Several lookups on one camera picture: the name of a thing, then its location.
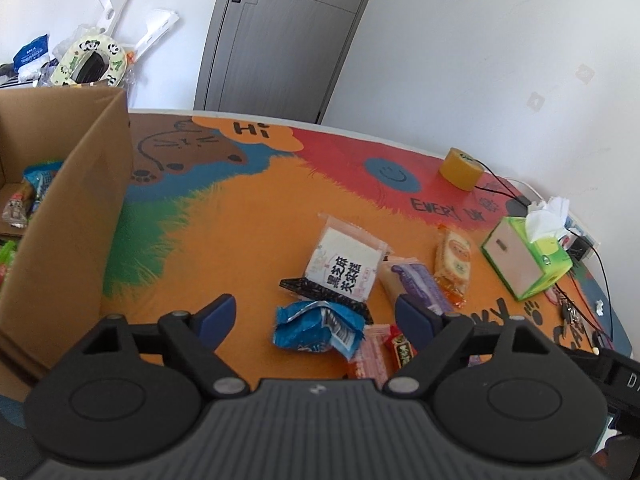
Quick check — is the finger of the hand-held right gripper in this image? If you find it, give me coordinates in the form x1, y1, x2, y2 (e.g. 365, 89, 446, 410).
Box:
565, 346, 617, 391

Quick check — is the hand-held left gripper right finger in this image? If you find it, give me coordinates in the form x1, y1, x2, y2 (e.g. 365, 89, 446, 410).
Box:
382, 294, 576, 401

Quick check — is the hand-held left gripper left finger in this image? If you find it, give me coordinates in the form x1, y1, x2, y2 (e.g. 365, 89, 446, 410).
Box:
55, 294, 251, 401

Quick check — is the red dark label snack packet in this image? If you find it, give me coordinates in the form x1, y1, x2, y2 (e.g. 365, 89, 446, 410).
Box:
387, 327, 418, 371

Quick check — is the purple bread packet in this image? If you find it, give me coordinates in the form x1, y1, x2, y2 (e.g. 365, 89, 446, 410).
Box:
377, 257, 453, 318

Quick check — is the pink striped snack packet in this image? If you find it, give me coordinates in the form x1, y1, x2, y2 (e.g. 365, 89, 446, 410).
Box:
345, 324, 393, 381

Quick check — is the orange cracker packet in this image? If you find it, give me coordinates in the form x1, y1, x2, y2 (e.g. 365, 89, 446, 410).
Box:
434, 225, 473, 309

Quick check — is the white black label cake packet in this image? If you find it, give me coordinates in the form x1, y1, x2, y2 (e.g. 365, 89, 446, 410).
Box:
279, 214, 390, 325

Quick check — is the brown cardboard box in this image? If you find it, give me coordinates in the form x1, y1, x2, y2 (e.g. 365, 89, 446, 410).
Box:
0, 85, 133, 401

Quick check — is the green snack packet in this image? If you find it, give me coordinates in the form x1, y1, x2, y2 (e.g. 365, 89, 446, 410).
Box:
0, 240, 18, 286

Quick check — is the brown sausage packet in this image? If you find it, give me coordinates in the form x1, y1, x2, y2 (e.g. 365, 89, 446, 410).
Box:
2, 182, 36, 228

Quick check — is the bunch of keys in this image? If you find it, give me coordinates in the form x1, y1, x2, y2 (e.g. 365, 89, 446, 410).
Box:
555, 290, 583, 323

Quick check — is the colourful printed table mat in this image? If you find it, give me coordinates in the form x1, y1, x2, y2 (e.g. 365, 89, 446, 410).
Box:
0, 110, 631, 431

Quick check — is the green tissue box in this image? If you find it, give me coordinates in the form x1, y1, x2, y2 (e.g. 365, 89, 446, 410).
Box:
481, 197, 574, 302

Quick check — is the white power strip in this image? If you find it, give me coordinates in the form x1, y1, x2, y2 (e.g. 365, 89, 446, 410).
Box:
565, 212, 600, 248

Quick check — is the yellow tape roll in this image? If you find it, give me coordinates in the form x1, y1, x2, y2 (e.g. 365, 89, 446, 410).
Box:
440, 147, 485, 192

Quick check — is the grey door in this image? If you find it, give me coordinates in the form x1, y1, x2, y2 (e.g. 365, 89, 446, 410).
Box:
194, 0, 386, 125

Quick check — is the short white board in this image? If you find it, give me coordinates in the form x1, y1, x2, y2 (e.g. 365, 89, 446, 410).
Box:
132, 9, 180, 61

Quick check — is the panda print toilet seat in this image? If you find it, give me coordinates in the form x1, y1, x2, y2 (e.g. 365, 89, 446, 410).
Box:
50, 35, 128, 86

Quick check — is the blue plastic bag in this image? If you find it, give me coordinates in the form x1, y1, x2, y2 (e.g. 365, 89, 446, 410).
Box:
12, 34, 51, 72

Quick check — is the black cable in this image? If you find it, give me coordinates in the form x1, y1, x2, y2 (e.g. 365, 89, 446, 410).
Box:
475, 160, 616, 351

